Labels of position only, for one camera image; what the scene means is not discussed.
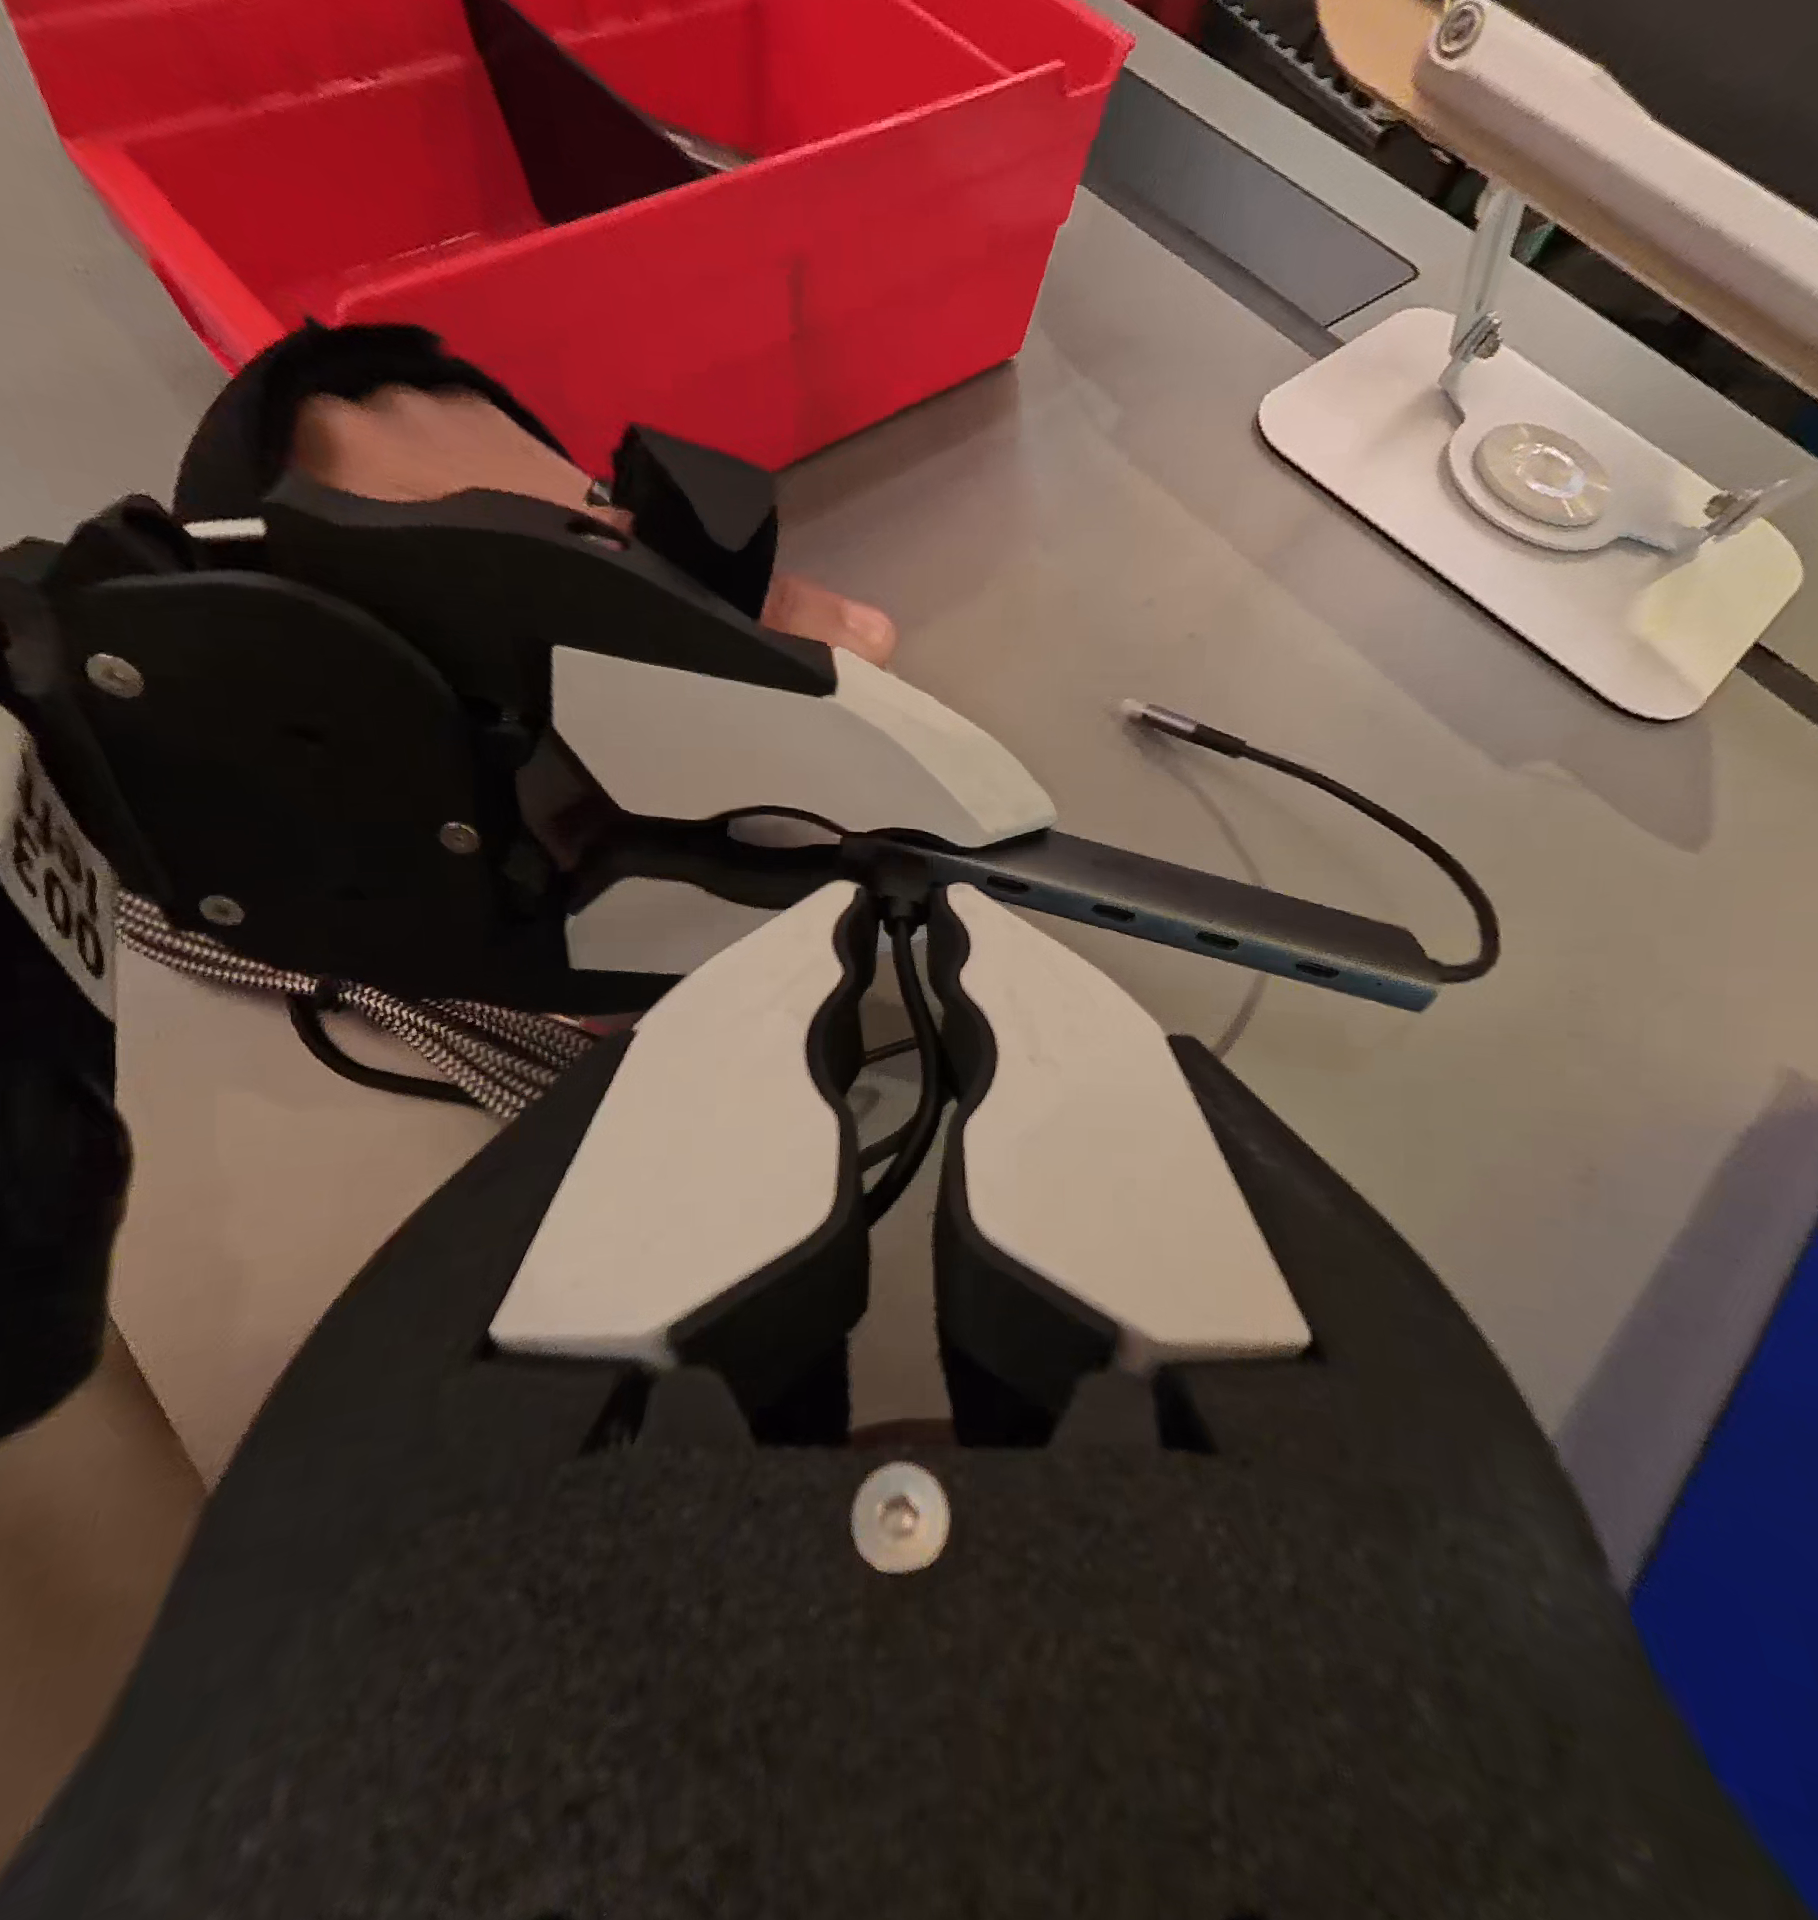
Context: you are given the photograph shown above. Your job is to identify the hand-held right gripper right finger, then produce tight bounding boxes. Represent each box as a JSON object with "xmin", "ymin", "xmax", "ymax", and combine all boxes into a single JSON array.
[{"xmin": 932, "ymin": 883, "xmax": 1315, "ymax": 1373}]

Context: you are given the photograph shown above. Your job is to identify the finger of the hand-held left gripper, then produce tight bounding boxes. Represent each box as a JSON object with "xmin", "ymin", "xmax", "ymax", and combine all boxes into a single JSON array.
[
  {"xmin": 548, "ymin": 645, "xmax": 1063, "ymax": 851},
  {"xmin": 562, "ymin": 817, "xmax": 869, "ymax": 985}
]

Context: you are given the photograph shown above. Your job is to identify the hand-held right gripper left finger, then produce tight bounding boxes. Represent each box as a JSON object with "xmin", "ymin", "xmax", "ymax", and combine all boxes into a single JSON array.
[{"xmin": 485, "ymin": 879, "xmax": 875, "ymax": 1368}]

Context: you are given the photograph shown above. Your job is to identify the braided cable orange plug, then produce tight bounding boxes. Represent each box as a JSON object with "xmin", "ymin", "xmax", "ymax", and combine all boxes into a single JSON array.
[{"xmin": 110, "ymin": 892, "xmax": 599, "ymax": 1123}]

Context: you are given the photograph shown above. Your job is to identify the thin black hub cable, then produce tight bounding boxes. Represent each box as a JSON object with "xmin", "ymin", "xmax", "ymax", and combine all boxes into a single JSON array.
[{"xmin": 1117, "ymin": 696, "xmax": 1504, "ymax": 985}]

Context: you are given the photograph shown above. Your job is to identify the red plastic bin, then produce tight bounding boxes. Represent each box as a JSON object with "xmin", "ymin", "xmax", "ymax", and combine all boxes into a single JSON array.
[{"xmin": 0, "ymin": 0, "xmax": 1134, "ymax": 473}]

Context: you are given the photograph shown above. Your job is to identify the person's left hand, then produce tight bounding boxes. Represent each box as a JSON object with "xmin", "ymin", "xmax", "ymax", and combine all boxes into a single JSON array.
[{"xmin": 301, "ymin": 378, "xmax": 903, "ymax": 668}]

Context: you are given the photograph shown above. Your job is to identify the black bin divider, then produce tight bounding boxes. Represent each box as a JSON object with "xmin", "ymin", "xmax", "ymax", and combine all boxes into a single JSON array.
[{"xmin": 458, "ymin": 0, "xmax": 731, "ymax": 225}]

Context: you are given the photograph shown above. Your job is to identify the grey desk flap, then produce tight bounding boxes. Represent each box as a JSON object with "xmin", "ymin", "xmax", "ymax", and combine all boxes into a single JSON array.
[{"xmin": 1081, "ymin": 67, "xmax": 1419, "ymax": 335}]

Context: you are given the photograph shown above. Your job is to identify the blue plastic bin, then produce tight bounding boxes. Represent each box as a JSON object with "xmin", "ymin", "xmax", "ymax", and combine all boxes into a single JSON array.
[{"xmin": 1629, "ymin": 1123, "xmax": 1818, "ymax": 1920}]

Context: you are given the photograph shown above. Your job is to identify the beige trousers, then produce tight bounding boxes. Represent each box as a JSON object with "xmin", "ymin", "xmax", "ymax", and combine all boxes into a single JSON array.
[{"xmin": 0, "ymin": 1318, "xmax": 209, "ymax": 1920}]

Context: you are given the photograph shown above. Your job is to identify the black cable chain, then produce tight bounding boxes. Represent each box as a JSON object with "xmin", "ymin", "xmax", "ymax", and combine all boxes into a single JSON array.
[{"xmin": 1199, "ymin": 0, "xmax": 1451, "ymax": 168}]

